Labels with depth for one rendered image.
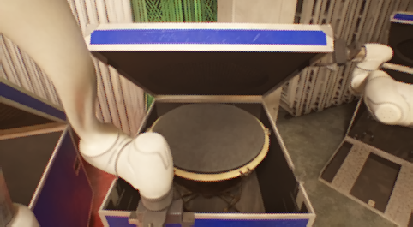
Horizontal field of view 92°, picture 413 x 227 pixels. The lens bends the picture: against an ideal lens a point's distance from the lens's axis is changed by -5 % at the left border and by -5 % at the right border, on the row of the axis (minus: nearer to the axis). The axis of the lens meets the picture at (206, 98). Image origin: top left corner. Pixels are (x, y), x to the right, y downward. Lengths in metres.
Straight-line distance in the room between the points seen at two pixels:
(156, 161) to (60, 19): 0.34
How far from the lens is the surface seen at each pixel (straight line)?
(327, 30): 1.03
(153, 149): 0.50
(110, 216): 1.23
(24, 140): 2.10
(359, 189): 2.88
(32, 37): 0.29
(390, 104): 0.78
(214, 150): 1.37
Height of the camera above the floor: 1.89
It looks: 28 degrees down
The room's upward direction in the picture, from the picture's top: straight up
